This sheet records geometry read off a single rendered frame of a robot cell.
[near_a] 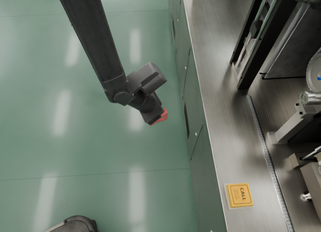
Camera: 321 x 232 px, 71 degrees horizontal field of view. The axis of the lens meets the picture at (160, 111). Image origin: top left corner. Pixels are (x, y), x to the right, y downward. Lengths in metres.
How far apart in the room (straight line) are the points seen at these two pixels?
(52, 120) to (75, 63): 0.64
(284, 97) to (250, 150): 0.30
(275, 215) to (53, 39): 2.52
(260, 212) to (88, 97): 1.69
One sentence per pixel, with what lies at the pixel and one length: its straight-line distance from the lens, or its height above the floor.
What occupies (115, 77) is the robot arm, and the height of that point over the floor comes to 1.32.
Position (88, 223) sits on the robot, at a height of 0.24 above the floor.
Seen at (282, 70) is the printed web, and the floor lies 0.95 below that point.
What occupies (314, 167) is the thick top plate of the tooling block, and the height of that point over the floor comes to 1.03.
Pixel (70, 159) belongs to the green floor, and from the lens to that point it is 1.92.
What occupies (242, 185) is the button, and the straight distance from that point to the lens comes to 0.83.
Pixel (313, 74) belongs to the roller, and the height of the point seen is 1.14.
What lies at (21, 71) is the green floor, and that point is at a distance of 2.61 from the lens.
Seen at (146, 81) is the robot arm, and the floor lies 1.25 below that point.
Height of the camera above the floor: 1.69
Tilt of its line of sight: 59 degrees down
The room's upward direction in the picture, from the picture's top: straight up
